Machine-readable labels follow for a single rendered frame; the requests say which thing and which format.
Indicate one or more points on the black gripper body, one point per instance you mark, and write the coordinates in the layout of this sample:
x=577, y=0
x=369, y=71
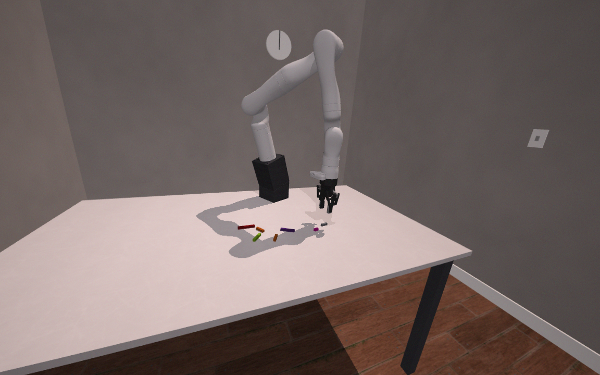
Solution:
x=329, y=184

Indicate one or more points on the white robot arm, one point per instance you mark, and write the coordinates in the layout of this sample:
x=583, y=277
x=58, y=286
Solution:
x=327, y=49

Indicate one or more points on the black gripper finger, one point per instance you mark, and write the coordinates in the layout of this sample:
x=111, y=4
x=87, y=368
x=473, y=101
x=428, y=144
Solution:
x=334, y=200
x=321, y=197

